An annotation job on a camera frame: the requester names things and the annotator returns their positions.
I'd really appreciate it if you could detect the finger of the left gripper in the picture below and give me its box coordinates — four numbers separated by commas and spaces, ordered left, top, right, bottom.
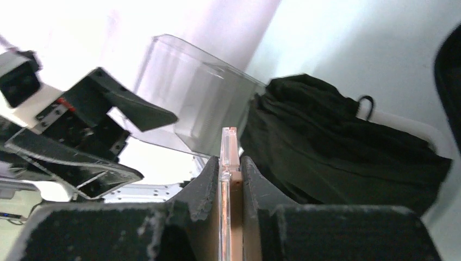
3, 128, 143, 200
61, 67, 178, 132

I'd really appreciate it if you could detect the black ribbed hard-shell suitcase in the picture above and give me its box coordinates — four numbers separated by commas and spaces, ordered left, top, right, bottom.
434, 25, 460, 150

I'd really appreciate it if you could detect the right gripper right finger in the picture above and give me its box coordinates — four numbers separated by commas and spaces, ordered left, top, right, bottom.
241, 157, 441, 260

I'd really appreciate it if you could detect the white perforated plastic basket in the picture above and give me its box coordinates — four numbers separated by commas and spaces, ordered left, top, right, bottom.
369, 110, 460, 229

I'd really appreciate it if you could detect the aluminium frame rail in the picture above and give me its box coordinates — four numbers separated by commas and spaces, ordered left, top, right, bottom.
0, 180, 188, 224

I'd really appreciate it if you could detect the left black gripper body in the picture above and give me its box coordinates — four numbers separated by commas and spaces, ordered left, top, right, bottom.
1, 104, 128, 165

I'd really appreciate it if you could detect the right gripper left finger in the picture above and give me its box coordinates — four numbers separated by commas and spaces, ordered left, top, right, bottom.
7, 157, 219, 260

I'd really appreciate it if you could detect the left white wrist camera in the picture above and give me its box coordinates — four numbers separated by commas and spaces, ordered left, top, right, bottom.
1, 51, 66, 133

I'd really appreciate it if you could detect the clear acrylic bin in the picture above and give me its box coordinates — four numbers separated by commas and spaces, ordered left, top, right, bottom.
123, 34, 265, 157

